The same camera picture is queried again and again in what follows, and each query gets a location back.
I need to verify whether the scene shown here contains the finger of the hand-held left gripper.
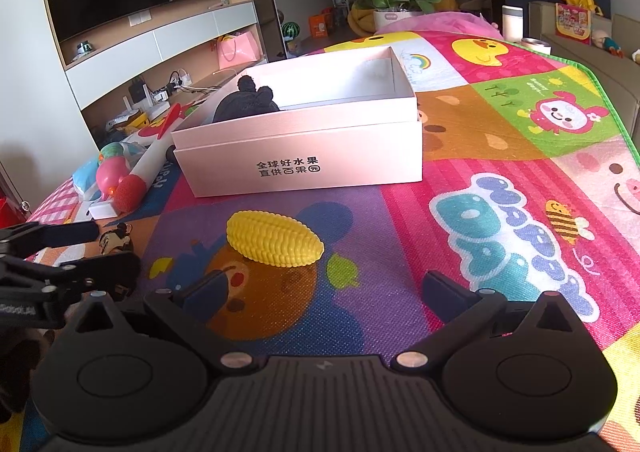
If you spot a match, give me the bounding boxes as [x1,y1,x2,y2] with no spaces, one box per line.
[0,252,142,315]
[0,221,100,258]

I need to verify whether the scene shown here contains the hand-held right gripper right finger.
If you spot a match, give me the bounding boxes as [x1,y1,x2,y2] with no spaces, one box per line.
[390,270,581,373]

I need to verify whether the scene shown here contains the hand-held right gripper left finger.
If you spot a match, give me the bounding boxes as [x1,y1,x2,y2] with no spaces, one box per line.
[65,271,257,373]

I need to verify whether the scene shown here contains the pink pig toy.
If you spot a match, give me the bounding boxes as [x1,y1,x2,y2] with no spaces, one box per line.
[96,142,133,207]

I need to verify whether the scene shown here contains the yellow corn toy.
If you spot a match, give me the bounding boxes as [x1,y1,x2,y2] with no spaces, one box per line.
[226,210,325,267]

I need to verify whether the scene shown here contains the white cardboard box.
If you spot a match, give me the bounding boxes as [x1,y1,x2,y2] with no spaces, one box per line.
[170,46,424,199]

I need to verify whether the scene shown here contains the small cartoon figure toy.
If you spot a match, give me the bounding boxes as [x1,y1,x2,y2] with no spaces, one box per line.
[99,223,135,255]

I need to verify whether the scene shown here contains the red object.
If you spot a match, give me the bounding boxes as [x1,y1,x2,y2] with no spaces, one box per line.
[0,197,21,228]

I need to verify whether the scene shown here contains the small white box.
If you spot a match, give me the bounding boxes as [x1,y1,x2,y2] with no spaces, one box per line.
[87,199,118,220]

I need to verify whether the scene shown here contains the light blue packet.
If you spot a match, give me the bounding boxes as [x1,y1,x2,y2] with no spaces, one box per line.
[72,157,101,195]

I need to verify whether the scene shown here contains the colourful cartoon play mat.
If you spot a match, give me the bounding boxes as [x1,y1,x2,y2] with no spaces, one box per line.
[25,29,640,452]

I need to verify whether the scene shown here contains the white toy stick red tip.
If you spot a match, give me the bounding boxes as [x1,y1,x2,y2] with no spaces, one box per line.
[112,129,173,213]

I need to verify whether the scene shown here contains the yellow box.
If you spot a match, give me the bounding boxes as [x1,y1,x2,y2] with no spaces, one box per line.
[107,111,151,130]

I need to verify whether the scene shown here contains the black plush toy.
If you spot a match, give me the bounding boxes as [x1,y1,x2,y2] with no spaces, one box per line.
[212,74,282,124]

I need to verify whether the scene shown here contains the pink gift bag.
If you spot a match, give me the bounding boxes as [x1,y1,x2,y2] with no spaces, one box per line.
[216,30,264,73]

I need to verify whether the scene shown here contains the beige sofa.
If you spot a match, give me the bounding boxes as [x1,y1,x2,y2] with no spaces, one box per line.
[527,0,640,133]

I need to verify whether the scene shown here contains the pink cloth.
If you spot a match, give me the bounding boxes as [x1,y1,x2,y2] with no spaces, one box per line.
[372,12,503,39]

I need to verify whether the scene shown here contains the orange box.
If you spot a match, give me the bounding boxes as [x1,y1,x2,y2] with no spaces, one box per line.
[308,12,335,37]

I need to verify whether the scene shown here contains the television wall cabinet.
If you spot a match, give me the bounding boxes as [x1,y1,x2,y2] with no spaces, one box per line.
[30,0,301,153]

